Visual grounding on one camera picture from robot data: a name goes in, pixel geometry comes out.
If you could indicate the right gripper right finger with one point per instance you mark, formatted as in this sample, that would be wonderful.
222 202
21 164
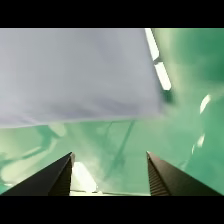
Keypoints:
170 181

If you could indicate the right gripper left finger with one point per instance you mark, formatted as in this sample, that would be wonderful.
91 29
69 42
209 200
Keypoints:
50 180

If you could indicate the lavender garment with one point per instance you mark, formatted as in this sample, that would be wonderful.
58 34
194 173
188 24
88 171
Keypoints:
76 73

